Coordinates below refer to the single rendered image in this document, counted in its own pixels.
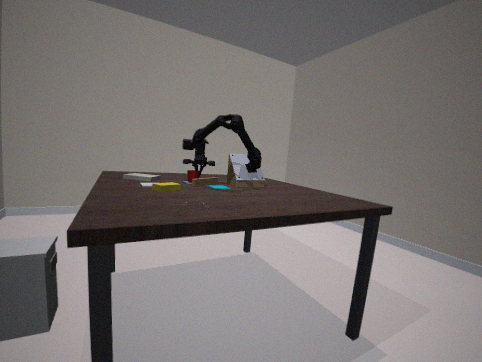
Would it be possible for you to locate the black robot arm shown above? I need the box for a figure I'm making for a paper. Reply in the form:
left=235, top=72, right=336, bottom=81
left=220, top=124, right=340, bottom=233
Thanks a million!
left=182, top=114, right=262, bottom=173

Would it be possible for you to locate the white flat rectangular block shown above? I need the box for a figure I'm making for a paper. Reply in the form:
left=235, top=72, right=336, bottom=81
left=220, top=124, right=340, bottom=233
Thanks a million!
left=123, top=173, right=162, bottom=182

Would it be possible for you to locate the red cup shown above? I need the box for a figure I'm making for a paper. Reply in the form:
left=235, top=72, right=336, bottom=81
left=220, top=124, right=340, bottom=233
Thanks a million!
left=187, top=170, right=200, bottom=183

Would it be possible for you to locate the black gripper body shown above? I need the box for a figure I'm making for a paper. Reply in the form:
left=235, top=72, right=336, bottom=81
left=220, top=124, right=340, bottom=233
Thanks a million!
left=183, top=150, right=215, bottom=166

